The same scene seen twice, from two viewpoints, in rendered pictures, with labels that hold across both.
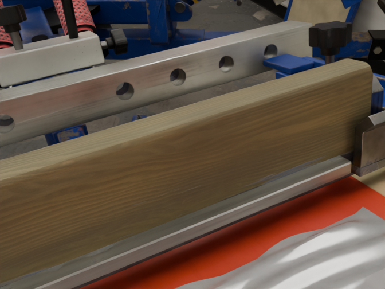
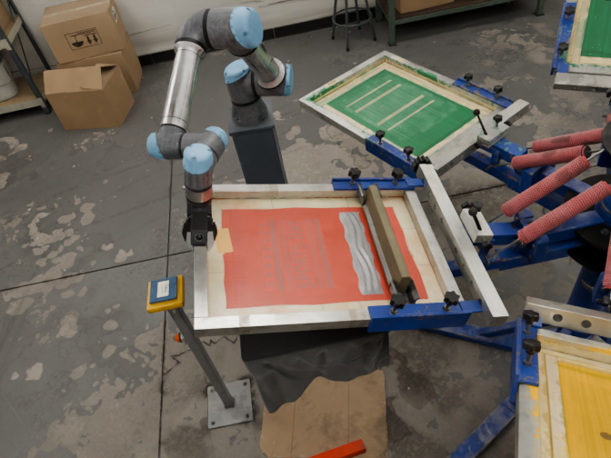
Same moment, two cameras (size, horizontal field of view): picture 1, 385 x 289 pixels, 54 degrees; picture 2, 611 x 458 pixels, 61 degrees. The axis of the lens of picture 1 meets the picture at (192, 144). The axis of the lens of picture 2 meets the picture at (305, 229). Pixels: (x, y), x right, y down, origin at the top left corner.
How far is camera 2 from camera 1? 153 cm
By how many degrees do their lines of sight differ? 75
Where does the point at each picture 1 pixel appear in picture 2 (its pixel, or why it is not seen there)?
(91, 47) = (474, 235)
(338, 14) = not seen: outside the picture
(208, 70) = (468, 277)
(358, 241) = (373, 284)
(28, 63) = (465, 219)
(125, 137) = (386, 231)
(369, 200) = (386, 296)
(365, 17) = not seen: outside the picture
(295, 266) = (369, 271)
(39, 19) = (579, 223)
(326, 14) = not seen: outside the picture
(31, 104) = (445, 224)
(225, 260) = (377, 263)
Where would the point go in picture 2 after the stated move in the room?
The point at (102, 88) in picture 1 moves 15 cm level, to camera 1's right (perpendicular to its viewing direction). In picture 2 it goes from (454, 242) to (450, 279)
